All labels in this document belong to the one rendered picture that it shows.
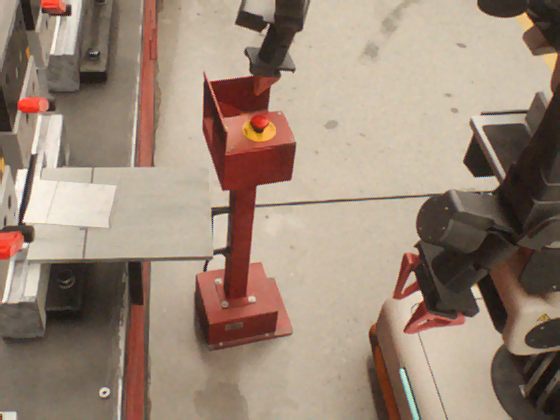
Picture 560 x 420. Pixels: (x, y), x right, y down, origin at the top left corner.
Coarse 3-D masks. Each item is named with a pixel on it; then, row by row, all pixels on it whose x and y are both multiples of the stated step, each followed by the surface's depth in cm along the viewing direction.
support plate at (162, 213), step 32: (128, 192) 114; (160, 192) 114; (192, 192) 115; (128, 224) 110; (160, 224) 110; (192, 224) 110; (32, 256) 105; (64, 256) 105; (96, 256) 105; (128, 256) 105; (160, 256) 106; (192, 256) 106
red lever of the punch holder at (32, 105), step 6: (18, 102) 81; (24, 102) 81; (30, 102) 81; (36, 102) 81; (42, 102) 83; (48, 102) 88; (54, 102) 89; (18, 108) 81; (24, 108) 81; (30, 108) 81; (36, 108) 81; (42, 108) 83; (48, 108) 89; (54, 108) 89
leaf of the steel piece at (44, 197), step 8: (40, 184) 114; (48, 184) 114; (56, 184) 114; (40, 192) 113; (48, 192) 113; (32, 200) 112; (40, 200) 112; (48, 200) 112; (32, 208) 111; (40, 208) 111; (48, 208) 111; (32, 216) 110; (40, 216) 110
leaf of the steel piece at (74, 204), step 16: (64, 192) 113; (80, 192) 113; (96, 192) 114; (112, 192) 114; (64, 208) 111; (80, 208) 111; (96, 208) 111; (112, 208) 109; (64, 224) 109; (80, 224) 109; (96, 224) 109
